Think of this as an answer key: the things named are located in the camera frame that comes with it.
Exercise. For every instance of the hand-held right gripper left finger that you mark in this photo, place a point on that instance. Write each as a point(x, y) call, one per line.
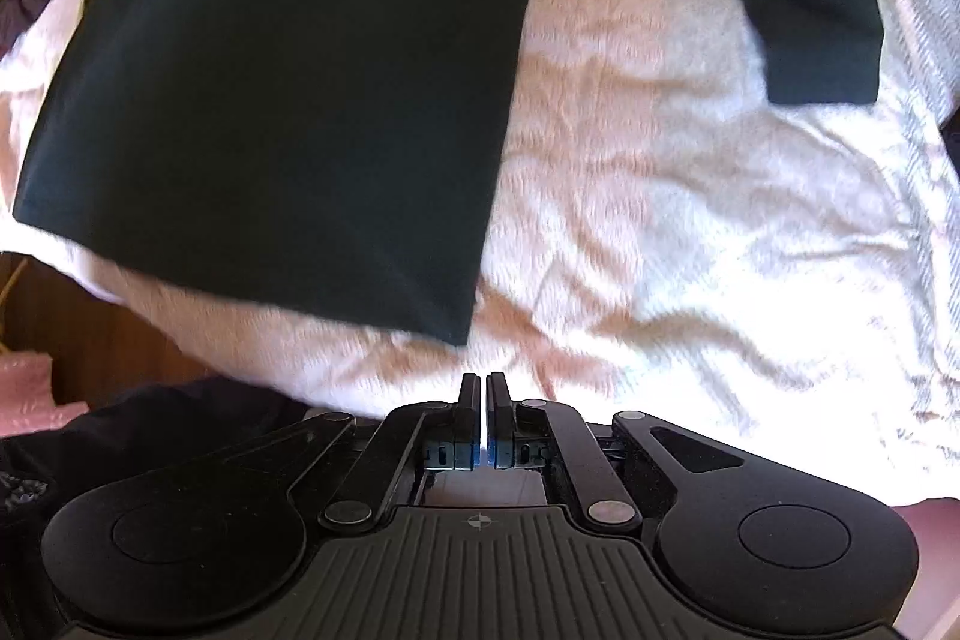
point(469, 419)

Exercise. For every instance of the dark green t-shirt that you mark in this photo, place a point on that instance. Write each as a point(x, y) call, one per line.
point(285, 85)

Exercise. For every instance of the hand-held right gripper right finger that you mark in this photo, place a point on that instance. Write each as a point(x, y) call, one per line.
point(499, 419)

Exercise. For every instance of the pink hanging fabric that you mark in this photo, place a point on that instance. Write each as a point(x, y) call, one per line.
point(30, 392)

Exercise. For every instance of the pink bed blanket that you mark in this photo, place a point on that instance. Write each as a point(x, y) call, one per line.
point(675, 197)

